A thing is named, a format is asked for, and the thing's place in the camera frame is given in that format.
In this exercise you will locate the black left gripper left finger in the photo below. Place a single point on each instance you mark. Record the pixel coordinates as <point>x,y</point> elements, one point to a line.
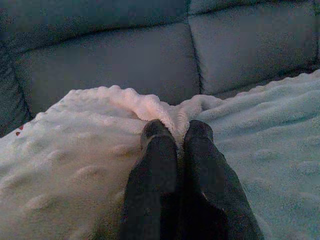
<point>157,170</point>

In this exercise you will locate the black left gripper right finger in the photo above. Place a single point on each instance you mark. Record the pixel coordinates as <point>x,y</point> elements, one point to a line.
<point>210,180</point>

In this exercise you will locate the cream bumpy fleece pillow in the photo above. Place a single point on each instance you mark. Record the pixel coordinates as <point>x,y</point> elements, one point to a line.
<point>62,162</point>

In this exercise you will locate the dark green leather sofa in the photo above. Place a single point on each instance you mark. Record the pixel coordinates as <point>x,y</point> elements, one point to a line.
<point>112,62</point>

